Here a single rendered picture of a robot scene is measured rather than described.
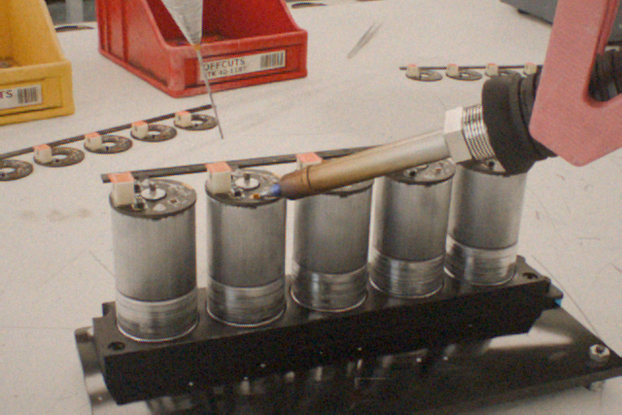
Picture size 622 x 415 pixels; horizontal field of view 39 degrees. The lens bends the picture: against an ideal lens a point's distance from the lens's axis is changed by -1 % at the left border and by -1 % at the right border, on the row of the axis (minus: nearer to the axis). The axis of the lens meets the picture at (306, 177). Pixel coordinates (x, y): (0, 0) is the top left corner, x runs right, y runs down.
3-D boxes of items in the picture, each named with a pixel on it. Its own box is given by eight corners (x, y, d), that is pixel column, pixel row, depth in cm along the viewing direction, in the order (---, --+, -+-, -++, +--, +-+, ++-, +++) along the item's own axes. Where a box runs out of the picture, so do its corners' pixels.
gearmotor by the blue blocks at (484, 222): (524, 300, 30) (545, 163, 28) (462, 312, 30) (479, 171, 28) (487, 267, 33) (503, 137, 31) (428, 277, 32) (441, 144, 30)
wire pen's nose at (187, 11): (164, 46, 22) (148, -8, 21) (197, 26, 23) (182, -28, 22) (192, 56, 21) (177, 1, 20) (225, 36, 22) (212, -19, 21)
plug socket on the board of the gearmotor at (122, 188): (144, 202, 25) (143, 181, 25) (113, 206, 25) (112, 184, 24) (138, 191, 26) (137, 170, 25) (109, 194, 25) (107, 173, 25)
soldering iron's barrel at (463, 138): (284, 223, 25) (501, 166, 21) (262, 172, 24) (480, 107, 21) (305, 203, 26) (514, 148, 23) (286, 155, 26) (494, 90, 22)
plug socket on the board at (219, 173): (239, 191, 26) (239, 170, 26) (211, 194, 26) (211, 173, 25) (231, 181, 27) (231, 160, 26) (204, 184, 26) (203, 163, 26)
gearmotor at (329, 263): (376, 328, 29) (388, 182, 27) (305, 340, 28) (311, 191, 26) (346, 291, 31) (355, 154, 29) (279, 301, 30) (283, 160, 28)
